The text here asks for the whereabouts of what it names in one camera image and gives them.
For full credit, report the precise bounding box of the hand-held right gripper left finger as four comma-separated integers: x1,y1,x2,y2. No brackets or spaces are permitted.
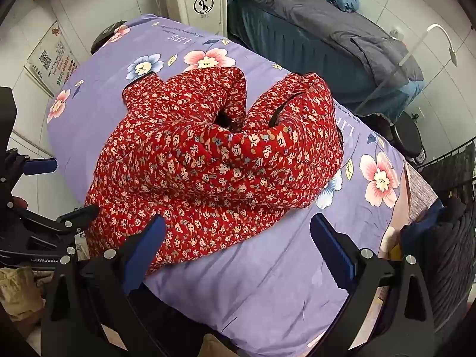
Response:
40,214,168,357

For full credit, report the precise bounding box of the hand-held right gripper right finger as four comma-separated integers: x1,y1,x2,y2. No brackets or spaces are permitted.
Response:
310,214,436,357

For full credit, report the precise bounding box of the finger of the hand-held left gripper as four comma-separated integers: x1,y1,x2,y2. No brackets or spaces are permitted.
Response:
9,204,101,247
2,149,59,187

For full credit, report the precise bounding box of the red floral padded jacket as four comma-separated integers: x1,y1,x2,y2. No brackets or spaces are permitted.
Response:
85,66,345,276

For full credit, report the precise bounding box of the purple floral bed sheet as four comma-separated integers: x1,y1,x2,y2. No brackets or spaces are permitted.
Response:
46,14,440,357

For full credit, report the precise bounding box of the dark blue cloth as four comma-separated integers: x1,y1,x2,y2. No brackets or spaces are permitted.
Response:
400,199,447,254

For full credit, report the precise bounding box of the mauve mattress cover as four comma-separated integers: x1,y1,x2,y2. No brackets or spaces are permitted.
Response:
403,164,441,224

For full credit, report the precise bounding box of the dark grey knitted cloth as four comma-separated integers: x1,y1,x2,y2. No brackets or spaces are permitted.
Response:
428,193,476,335

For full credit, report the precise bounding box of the black round stool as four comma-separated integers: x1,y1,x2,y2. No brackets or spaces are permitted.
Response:
90,22,129,55
389,113,427,165

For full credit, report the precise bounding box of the teal skirted massage bed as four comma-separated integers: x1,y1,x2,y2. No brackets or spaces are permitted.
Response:
227,0,426,120

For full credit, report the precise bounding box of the white beauty machine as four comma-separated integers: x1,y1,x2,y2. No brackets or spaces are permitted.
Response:
152,0,229,38

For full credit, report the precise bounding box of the dark grey blanket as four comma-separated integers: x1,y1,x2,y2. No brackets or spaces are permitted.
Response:
247,0,425,81

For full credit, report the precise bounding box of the wall poster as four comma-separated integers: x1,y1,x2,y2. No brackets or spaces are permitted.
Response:
28,20,79,96

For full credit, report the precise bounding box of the black wire rack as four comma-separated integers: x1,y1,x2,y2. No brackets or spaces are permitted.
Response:
422,143,476,202

